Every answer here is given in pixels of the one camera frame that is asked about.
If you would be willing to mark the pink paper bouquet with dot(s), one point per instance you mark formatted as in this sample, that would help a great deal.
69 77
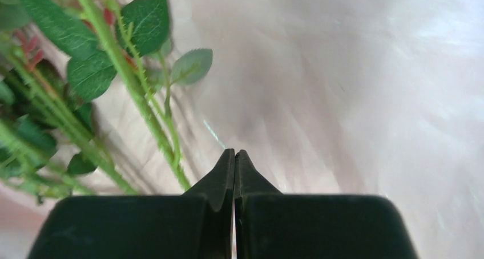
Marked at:
345 96

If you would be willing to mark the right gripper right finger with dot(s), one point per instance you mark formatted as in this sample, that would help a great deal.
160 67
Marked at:
271 224

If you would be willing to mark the peach rose stem with bud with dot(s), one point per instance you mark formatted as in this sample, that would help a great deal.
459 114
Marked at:
131 41

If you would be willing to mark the pink rose stems bunch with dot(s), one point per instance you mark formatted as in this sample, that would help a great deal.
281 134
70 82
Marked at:
48 140

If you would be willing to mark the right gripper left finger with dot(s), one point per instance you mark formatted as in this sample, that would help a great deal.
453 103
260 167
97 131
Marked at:
196 224

